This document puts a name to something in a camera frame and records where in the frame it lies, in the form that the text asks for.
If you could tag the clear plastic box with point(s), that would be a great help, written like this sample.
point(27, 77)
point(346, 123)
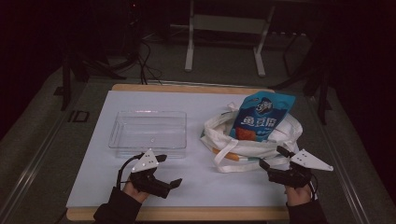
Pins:
point(149, 133)

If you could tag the white cloth tote bag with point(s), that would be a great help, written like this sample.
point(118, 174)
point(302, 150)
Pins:
point(218, 137)

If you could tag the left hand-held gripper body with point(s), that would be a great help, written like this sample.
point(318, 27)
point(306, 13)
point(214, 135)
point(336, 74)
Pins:
point(144, 164)

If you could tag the white table mat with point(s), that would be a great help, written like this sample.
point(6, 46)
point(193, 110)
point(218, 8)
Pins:
point(193, 186)

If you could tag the blue snack packet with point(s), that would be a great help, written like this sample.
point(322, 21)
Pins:
point(261, 118)

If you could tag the person's right hand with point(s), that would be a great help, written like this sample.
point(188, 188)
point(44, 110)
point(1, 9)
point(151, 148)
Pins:
point(298, 195)

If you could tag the person's left hand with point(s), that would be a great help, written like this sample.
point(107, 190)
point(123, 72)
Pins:
point(135, 193)

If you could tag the wooden table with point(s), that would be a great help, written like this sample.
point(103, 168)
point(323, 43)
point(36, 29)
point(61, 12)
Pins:
point(186, 214)

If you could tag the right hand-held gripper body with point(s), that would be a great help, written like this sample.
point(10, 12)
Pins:
point(306, 161)

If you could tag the white metal stand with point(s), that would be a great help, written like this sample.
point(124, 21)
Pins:
point(229, 24)

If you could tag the black tripod stand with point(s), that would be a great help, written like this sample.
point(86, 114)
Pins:
point(322, 90)

